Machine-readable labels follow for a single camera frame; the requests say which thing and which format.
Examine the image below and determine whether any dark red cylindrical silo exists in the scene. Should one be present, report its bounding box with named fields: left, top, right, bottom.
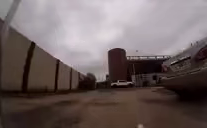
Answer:
left=107, top=47, right=128, bottom=83

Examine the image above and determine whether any dark bush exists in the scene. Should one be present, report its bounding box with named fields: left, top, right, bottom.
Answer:
left=78, top=72, right=98, bottom=91

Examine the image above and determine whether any white pickup truck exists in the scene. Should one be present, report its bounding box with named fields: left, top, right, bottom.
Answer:
left=110, top=79, right=135, bottom=89

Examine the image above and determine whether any dark industrial building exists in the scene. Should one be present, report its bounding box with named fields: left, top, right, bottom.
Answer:
left=126, top=54, right=172, bottom=88

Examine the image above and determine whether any brown dirt road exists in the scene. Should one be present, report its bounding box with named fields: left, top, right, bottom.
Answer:
left=0, top=86, right=207, bottom=128

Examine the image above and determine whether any grey car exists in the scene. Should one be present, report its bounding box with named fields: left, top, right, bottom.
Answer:
left=157, top=33, right=207, bottom=98

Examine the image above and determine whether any pale concrete panel wall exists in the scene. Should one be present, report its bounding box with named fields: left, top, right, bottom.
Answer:
left=0, top=11, right=87, bottom=93

